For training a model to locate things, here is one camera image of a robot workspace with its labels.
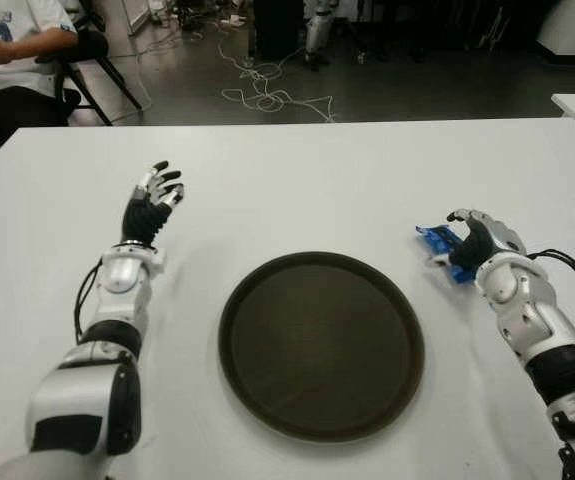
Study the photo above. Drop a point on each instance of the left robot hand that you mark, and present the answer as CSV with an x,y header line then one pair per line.
x,y
142,220

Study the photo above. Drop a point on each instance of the white frame panel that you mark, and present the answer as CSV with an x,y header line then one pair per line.
x,y
139,15

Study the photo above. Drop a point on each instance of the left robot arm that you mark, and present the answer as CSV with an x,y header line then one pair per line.
x,y
119,275

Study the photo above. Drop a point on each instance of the white power strip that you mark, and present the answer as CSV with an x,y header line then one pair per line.
x,y
234,22

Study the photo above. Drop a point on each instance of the dark rolling chair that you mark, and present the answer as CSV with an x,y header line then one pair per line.
x,y
387,25

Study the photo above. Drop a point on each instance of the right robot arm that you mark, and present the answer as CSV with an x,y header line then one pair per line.
x,y
527,300

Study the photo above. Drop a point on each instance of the black cabinet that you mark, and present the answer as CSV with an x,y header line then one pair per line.
x,y
277,30

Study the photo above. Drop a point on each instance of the seated person in white shirt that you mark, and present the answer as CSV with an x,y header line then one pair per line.
x,y
12,55

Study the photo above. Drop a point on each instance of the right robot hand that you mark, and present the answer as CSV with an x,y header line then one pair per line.
x,y
492,235

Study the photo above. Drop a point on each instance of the dark round tray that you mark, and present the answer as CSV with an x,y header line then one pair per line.
x,y
322,345

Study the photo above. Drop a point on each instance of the black folding chair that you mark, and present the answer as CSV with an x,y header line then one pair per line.
x,y
89,45

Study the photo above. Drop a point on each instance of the blue Oreo packet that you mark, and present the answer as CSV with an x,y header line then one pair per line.
x,y
437,240

